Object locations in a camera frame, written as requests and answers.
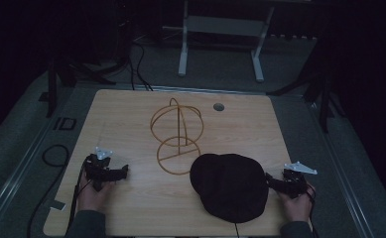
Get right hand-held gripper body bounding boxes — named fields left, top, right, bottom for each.
left=278, top=161, right=319, bottom=199

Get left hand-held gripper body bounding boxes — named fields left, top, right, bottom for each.
left=83, top=146, right=114, bottom=192

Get black hat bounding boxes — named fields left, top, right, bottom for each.
left=189, top=153, right=271, bottom=224

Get gold wire hat stand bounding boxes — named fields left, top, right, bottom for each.
left=149, top=97, right=204, bottom=177

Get person's right hand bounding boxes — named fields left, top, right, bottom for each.
left=277, top=182, right=316, bottom=223

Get person's left hand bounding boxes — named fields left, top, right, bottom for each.
left=76, top=167, right=115, bottom=212

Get black tripod stand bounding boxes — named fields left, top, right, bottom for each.
left=266, top=39, right=347, bottom=134
left=46, top=3, right=131, bottom=119

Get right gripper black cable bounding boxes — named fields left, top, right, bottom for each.
left=305, top=182, right=321, bottom=238

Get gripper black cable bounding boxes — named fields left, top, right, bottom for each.
left=305, top=182, right=321, bottom=238
left=65, top=162, right=94, bottom=234

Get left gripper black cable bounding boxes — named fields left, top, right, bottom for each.
left=65, top=162, right=94, bottom=234

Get black floor cable loop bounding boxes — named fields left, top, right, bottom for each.
left=26, top=144, right=70, bottom=238

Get black cables on floor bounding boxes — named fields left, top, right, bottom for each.
left=127, top=39, right=154, bottom=92

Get white metal table frame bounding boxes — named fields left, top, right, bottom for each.
left=178, top=0, right=276, bottom=83

